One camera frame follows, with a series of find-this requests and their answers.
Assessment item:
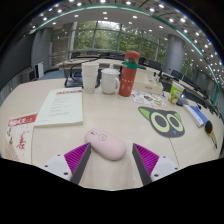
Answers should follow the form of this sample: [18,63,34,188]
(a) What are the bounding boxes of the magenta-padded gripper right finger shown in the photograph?
[131,143,183,186]

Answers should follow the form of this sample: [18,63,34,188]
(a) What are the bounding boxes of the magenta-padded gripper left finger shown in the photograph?
[42,142,92,186]

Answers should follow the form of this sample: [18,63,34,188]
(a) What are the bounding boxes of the pink computer mouse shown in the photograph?
[84,128,128,162]

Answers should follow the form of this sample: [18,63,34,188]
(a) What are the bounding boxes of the black cat-face mouse pad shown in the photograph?
[137,106,186,139]

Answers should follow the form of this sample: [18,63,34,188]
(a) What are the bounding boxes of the cream printed document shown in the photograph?
[33,87,84,128]

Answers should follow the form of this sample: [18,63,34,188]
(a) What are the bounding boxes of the colourful sticker sheet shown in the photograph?
[130,89,168,109]

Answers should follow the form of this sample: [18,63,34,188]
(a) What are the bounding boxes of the red and white fan-print brochure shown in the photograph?
[4,112,38,164]

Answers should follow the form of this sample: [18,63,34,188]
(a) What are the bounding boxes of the blue and white book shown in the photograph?
[182,103,209,129]

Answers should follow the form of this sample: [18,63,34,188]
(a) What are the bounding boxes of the black desk microphone unit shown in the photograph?
[64,59,103,89]
[176,96,190,107]

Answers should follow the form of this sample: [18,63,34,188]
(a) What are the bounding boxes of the black handheld microphone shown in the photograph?
[204,120,219,150]

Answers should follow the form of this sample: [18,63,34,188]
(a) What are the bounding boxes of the green and white paper cup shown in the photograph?
[168,81,185,106]

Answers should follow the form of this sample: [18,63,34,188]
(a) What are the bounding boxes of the white cardboard box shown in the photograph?
[132,68,164,95]

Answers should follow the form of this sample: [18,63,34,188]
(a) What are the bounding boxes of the stack of white paper cups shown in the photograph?
[81,62,100,94]

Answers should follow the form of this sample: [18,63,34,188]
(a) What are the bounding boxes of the red bottle with green band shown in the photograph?
[118,50,141,98]

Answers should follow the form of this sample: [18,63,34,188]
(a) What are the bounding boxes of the white lidded mug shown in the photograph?
[100,64,121,95]

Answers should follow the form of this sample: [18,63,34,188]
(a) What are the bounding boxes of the long curved conference desk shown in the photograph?
[53,57,221,116]

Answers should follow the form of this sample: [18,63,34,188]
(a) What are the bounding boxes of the dark office chairs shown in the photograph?
[69,49,208,98]

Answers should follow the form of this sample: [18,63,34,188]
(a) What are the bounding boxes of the white floor-standing unit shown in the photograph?
[34,61,45,80]

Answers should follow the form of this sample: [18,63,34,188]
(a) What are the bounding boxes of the ceiling lights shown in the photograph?
[29,0,224,84]

